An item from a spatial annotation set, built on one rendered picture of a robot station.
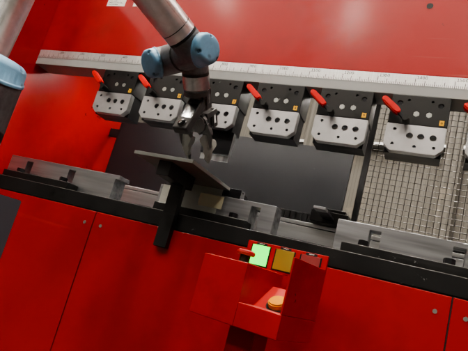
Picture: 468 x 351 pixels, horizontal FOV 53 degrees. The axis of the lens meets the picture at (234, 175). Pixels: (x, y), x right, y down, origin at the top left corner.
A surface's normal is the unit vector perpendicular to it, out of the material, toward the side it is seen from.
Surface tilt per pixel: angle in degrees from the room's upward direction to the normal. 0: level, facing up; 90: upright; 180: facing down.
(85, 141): 90
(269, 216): 90
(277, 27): 90
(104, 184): 90
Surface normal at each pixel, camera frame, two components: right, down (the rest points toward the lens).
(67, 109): 0.90, 0.16
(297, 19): -0.35, -0.29
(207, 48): 0.67, 0.02
